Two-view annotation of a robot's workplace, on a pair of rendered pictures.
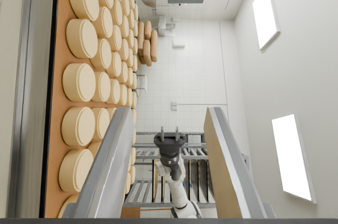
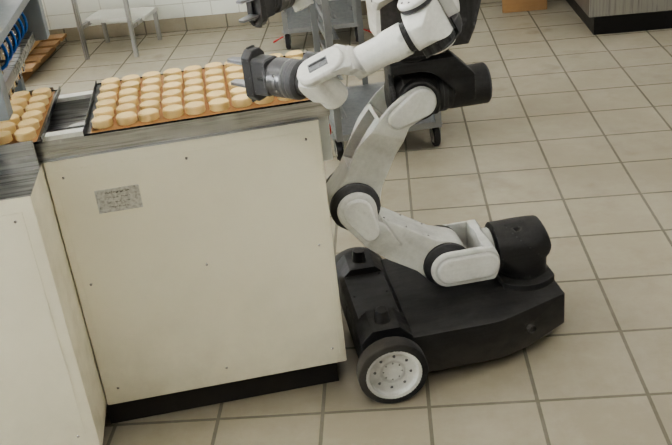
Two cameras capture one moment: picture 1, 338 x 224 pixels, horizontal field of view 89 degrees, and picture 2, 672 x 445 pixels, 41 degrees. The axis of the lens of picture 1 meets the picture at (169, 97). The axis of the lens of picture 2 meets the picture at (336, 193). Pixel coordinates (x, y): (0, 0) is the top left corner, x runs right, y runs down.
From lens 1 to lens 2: 1.98 m
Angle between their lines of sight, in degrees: 28
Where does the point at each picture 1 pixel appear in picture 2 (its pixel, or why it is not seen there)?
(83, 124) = (240, 98)
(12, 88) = (228, 135)
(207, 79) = not seen: outside the picture
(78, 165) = not seen: hidden behind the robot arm
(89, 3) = (176, 108)
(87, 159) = not seen: hidden behind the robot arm
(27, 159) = (262, 122)
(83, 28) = (192, 107)
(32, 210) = (285, 114)
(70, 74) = (217, 108)
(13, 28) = (197, 142)
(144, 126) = not seen: outside the picture
